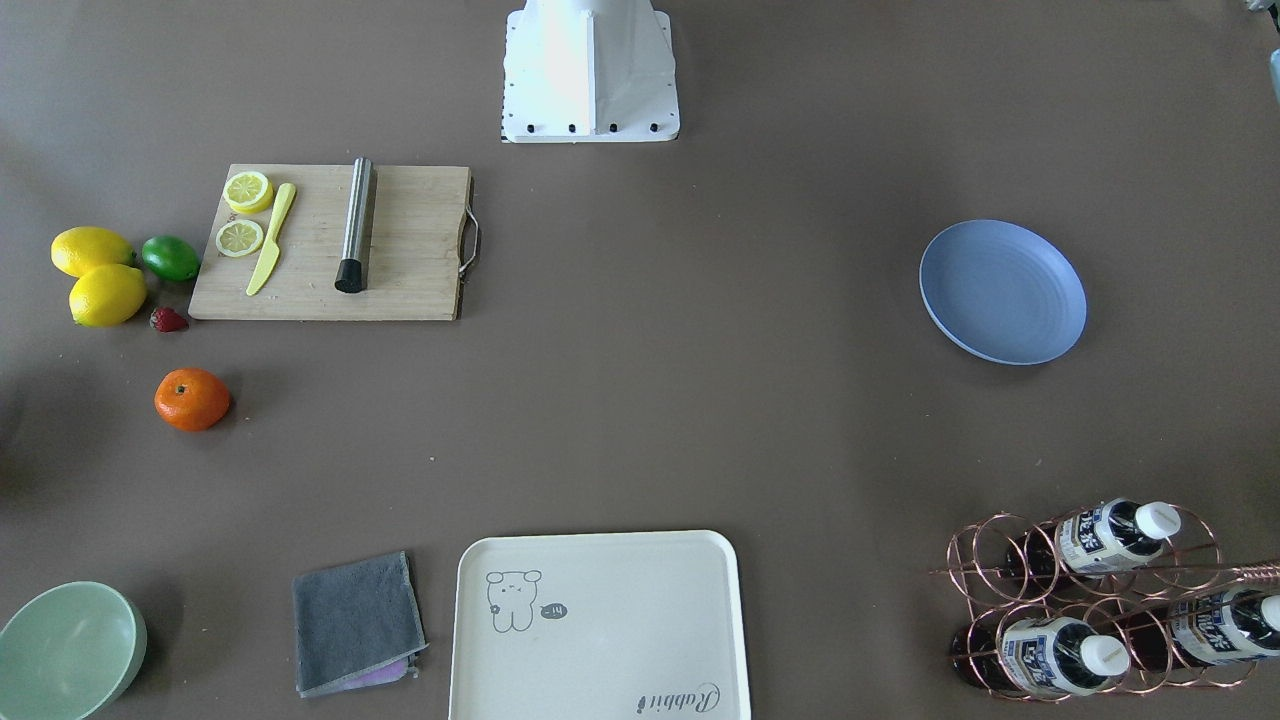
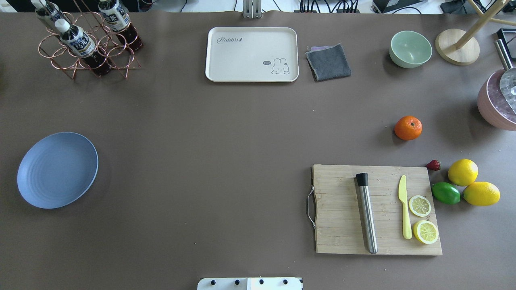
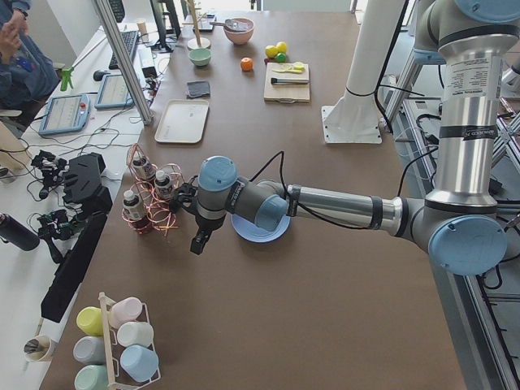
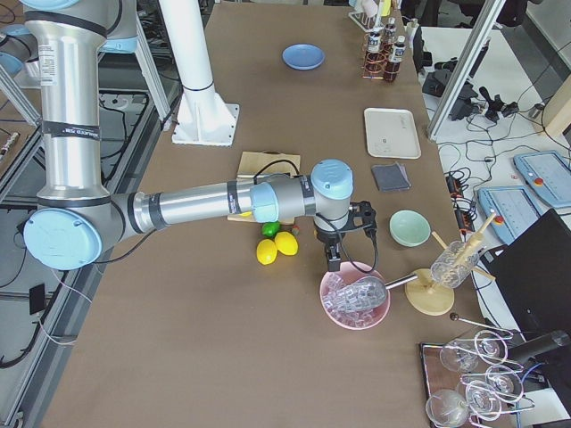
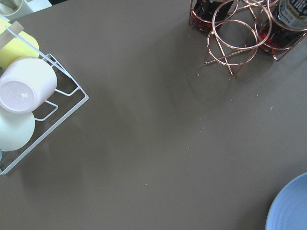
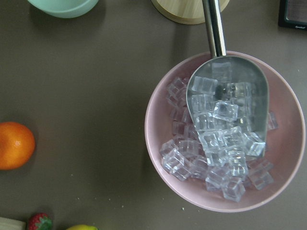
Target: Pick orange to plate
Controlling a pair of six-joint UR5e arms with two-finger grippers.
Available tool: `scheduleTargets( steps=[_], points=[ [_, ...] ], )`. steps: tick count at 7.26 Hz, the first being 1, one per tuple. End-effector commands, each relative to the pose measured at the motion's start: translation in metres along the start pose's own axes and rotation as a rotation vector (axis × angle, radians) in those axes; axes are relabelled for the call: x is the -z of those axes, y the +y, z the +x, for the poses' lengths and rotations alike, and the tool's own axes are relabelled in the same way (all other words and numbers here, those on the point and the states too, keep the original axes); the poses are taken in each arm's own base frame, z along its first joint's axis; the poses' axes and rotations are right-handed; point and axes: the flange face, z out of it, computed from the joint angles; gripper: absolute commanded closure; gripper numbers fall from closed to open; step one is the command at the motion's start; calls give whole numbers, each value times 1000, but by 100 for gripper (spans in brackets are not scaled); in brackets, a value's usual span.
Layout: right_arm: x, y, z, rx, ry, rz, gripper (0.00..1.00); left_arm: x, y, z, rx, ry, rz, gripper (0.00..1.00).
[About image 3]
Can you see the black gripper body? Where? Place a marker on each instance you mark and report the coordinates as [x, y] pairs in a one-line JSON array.
[[205, 225]]

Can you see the blue plate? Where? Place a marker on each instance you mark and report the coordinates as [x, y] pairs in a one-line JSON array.
[[250, 232]]

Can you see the tea bottle white cap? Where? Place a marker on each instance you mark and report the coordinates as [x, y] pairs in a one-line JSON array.
[[135, 212]]

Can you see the cream rabbit tray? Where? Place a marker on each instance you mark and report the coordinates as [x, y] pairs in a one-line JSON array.
[[182, 121]]

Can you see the pink cup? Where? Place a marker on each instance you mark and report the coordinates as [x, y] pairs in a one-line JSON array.
[[124, 311]]

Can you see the white cup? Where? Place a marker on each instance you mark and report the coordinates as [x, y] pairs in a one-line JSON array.
[[135, 333]]

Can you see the grey folded cloth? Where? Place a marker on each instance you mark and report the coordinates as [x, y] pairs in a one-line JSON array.
[[198, 89]]

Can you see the yellow cup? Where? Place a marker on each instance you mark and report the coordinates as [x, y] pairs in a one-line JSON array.
[[89, 321]]

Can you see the light blue cup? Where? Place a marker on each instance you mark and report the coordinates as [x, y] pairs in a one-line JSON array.
[[139, 362]]

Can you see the bamboo cutting board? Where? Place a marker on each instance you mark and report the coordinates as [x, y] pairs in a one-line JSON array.
[[286, 93]]

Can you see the blue teach pendant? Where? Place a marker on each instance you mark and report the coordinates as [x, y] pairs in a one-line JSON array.
[[113, 94], [65, 114]]

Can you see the steel muddler black tip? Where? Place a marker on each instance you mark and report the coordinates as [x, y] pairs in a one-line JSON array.
[[288, 81]]

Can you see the orange mandarin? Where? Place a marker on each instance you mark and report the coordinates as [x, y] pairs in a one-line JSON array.
[[246, 64]]

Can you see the grey cup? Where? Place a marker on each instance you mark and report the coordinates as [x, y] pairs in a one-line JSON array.
[[90, 350]]

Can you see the mint green bowl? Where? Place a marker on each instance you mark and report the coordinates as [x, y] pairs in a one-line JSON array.
[[200, 57]]

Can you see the wooden cup stand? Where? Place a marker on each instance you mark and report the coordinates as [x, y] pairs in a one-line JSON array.
[[198, 41]]

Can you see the green lime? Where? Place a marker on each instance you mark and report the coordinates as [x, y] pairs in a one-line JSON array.
[[281, 57]]

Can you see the lemon half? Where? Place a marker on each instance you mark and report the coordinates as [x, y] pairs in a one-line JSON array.
[[299, 66]]

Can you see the whole yellow lemon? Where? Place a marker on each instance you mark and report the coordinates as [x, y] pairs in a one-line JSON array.
[[282, 47], [271, 51]]

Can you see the mint green cup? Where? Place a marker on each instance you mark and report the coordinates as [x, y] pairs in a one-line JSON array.
[[91, 377]]

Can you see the black water bottle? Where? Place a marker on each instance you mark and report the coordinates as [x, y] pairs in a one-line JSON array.
[[17, 234]]

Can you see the pink ice bowl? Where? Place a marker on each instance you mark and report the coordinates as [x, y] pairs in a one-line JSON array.
[[241, 34]]

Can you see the steel ice scoop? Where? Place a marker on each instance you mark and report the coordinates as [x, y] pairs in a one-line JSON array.
[[233, 25]]

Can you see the paper cup with tools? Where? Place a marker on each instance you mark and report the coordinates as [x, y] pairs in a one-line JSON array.
[[39, 349]]

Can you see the seated person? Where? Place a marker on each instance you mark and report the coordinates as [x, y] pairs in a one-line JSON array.
[[27, 75]]

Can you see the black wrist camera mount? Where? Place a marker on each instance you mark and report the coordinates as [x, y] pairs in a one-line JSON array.
[[184, 198]]

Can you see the copper wire bottle rack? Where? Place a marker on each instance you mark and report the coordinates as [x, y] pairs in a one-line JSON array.
[[158, 211]]

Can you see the white wire cup rack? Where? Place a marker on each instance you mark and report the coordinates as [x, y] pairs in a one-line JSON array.
[[117, 377]]

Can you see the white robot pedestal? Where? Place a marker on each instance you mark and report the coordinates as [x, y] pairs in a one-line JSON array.
[[355, 116]]

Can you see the aluminium frame post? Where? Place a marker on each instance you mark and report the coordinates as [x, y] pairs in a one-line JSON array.
[[113, 35]]

